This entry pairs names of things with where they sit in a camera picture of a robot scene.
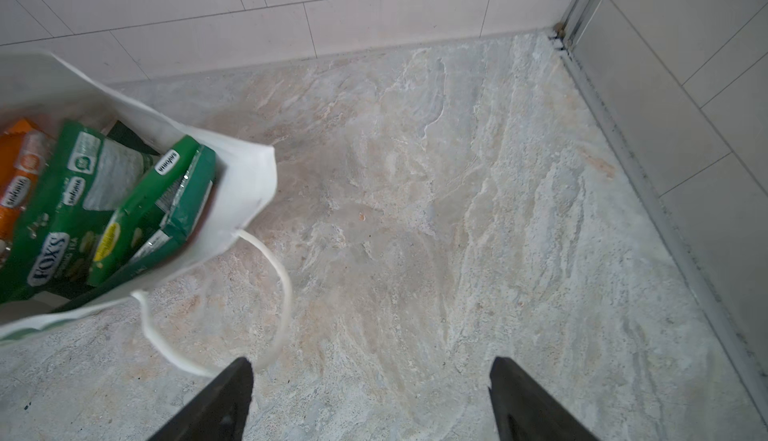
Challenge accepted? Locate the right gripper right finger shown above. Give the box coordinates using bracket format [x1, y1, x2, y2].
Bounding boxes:
[489, 357, 598, 441]

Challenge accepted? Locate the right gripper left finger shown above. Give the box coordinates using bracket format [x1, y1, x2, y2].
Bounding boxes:
[149, 357, 254, 441]

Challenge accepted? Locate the green fox's candy bag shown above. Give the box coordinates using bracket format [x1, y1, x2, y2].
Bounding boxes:
[54, 144, 216, 313]
[87, 136, 200, 287]

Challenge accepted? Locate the green Fox's spring tea bag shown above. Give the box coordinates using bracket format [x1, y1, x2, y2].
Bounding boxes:
[1, 120, 159, 302]

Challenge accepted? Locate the orange Fox's fruits candy bag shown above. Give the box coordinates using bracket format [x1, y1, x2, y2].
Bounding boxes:
[1, 118, 53, 263]

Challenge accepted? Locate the white flowered paper bag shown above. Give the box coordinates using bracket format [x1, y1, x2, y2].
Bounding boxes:
[1, 51, 277, 377]

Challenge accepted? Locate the dark green snack packet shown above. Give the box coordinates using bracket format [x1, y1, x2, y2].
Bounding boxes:
[106, 120, 158, 156]

